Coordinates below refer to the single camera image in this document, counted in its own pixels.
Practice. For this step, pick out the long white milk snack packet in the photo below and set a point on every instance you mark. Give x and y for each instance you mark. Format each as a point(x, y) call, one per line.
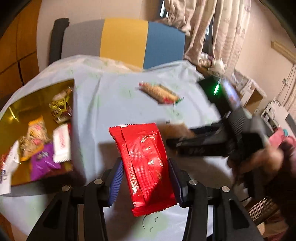
point(8, 167)

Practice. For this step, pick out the pink cloth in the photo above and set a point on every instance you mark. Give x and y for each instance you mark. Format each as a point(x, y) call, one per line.
point(278, 137)

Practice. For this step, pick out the purple snack packet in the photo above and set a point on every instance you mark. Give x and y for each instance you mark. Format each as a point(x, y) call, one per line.
point(42, 163)

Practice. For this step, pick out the yellow-edged melon seeds packet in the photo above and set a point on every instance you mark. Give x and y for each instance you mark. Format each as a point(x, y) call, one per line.
point(35, 139)

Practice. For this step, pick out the brown gift box with gold interior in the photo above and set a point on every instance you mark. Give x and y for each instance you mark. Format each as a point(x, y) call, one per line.
point(14, 123)

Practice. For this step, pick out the clear brown pastry packet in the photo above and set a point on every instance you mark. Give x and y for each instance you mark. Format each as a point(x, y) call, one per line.
point(174, 130)

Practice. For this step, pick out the person's right hand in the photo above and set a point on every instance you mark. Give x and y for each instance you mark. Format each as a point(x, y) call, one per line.
point(274, 162)

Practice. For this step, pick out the small gold snack packet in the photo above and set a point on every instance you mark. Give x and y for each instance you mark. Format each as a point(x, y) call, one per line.
point(60, 107)

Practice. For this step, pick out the cream red Kiss snack packet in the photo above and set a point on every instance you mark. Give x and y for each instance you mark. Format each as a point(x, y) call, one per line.
point(62, 144)

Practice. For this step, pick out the white teapot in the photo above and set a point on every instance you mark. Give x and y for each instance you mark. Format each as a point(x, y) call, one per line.
point(217, 68)

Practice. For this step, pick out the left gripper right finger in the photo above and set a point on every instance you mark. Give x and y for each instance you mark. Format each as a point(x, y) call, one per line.
point(192, 195)

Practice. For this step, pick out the large red snack packet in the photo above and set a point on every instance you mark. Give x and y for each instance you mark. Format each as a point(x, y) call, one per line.
point(146, 167)

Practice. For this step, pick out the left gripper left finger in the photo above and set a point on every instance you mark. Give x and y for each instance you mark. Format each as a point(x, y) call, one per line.
point(101, 193)

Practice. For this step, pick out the red-ended sesame bar packet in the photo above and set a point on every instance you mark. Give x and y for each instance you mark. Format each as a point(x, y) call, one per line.
point(153, 90)

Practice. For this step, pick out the wooden side shelf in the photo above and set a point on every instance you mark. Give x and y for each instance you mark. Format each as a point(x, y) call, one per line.
point(245, 92)

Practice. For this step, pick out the green-ended cracker packet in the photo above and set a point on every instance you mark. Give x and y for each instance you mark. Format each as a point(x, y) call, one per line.
point(169, 96)

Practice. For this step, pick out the grey yellow blue chair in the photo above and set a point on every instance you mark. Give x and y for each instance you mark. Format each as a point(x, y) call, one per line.
point(140, 43)

